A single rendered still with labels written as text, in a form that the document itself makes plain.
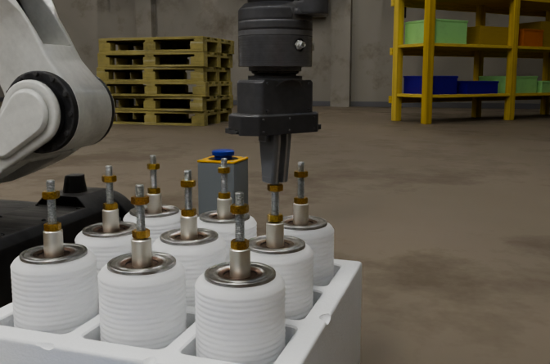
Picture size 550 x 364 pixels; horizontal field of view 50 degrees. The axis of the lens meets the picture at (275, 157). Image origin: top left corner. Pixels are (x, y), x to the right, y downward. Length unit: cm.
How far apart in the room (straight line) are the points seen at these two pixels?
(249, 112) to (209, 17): 955
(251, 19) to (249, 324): 33
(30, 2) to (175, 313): 75
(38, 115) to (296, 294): 55
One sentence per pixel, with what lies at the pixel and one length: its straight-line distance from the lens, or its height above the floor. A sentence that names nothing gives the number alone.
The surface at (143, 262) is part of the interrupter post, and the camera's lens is 68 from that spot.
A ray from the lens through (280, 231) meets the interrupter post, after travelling 73.
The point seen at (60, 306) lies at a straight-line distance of 73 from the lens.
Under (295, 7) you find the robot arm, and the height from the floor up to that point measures 54.
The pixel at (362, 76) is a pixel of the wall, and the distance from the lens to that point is 950.
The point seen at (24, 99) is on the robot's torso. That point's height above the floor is 42.
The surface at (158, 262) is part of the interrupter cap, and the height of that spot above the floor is 25.
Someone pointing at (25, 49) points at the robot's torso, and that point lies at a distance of 113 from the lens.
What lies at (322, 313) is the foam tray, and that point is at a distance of 73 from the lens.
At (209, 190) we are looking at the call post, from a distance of 105.
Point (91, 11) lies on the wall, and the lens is 1130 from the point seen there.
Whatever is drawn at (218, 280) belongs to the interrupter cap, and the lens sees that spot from 62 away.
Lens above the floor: 46
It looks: 8 degrees down
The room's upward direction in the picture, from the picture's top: straight up
